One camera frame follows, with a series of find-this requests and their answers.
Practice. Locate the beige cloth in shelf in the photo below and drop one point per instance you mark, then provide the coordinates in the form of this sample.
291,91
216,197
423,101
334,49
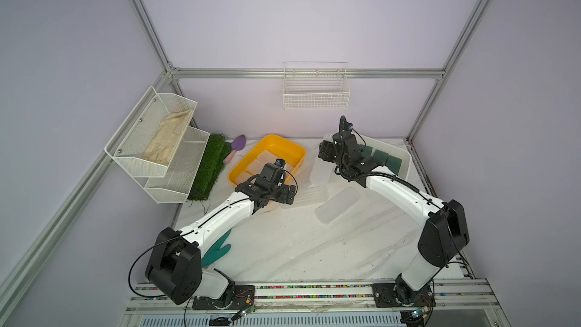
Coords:
162,147

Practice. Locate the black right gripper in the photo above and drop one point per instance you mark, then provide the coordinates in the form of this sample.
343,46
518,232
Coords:
327,149

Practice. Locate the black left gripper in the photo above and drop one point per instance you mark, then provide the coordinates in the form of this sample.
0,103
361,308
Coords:
284,193

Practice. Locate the green rubber glove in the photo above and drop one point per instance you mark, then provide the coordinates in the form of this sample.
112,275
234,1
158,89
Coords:
218,250

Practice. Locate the clear ribbed pencil case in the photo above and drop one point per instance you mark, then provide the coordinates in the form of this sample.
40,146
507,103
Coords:
337,205
307,197

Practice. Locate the yellow plastic storage box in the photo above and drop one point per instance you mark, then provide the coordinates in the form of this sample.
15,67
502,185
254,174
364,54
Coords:
293,153

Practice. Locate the purple pink toy shovel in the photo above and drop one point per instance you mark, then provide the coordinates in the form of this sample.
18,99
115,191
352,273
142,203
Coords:
238,144

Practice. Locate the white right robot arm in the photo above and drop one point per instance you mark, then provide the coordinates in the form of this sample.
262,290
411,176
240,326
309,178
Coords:
444,225

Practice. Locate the green pencil case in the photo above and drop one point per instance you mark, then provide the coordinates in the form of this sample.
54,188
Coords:
381,157
366,151
394,164

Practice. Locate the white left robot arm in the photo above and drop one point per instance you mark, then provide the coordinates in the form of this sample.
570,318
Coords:
175,266

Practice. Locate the clear pencil case front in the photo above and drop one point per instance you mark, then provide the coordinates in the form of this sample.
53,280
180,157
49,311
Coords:
265,157

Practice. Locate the green artificial grass roll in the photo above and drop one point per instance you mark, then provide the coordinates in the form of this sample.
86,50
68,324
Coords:
216,151

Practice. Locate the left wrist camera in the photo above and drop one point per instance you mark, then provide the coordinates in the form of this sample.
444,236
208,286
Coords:
281,163

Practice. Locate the white wire wall basket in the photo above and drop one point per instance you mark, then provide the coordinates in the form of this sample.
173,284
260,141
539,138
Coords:
315,86

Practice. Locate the white mesh wall shelf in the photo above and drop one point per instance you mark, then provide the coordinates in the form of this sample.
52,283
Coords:
164,184

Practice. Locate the white plastic storage box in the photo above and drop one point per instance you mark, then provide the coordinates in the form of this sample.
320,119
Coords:
395,147

